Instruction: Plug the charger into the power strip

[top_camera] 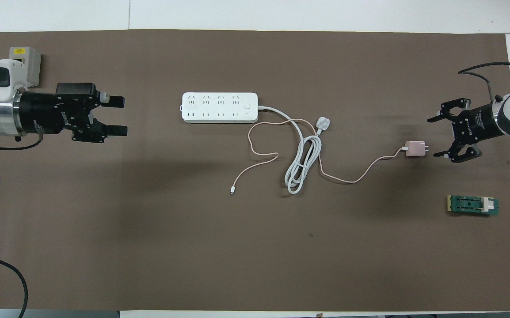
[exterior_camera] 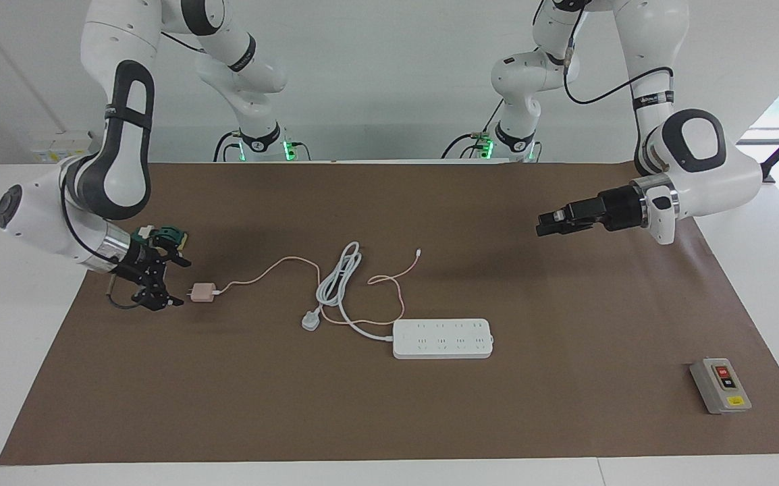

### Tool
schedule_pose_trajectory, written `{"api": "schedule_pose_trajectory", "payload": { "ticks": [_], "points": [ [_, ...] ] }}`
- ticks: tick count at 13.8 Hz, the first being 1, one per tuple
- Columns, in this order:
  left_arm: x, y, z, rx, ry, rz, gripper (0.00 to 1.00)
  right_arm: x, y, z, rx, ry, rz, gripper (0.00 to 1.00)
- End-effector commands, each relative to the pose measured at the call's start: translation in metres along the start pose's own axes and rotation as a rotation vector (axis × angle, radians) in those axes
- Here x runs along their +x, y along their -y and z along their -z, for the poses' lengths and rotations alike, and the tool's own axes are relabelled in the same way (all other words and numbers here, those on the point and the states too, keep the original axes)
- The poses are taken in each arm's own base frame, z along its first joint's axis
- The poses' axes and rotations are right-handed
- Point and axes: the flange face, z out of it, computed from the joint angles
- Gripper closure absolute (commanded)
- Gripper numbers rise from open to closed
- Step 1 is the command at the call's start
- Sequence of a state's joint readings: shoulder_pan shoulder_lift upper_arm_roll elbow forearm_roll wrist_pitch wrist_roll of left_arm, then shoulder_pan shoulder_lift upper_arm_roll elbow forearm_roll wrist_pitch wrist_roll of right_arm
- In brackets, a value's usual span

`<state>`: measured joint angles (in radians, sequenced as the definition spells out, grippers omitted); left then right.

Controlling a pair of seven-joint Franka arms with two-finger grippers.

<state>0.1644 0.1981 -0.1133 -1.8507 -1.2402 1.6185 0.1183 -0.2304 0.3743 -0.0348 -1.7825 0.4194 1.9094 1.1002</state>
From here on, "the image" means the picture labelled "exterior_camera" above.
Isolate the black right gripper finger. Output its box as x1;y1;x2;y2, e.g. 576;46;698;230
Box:
153;236;192;267
132;273;185;313

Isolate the white wall socket box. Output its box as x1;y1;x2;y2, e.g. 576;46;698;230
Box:
28;132;93;164

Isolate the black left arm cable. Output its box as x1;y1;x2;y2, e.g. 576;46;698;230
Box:
562;34;674;105

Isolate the brown table mat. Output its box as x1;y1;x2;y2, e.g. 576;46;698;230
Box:
0;162;779;466

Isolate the white power cord with plug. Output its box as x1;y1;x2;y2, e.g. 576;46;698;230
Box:
301;242;396;342

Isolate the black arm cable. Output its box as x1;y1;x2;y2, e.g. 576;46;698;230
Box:
59;172;144;311
562;34;674;105

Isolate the green circuit board module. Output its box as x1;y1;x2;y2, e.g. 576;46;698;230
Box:
134;225;190;252

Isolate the pink charging cable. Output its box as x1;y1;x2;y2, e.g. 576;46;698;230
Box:
214;248;423;326

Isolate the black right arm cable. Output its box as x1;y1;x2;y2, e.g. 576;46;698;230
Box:
59;172;144;311

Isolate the black base cable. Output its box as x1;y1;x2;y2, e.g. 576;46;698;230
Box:
441;132;491;160
213;130;242;163

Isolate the white power strip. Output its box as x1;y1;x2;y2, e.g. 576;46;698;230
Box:
392;319;495;360

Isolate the grey push-button switch box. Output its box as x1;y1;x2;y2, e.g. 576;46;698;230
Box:
689;358;753;414

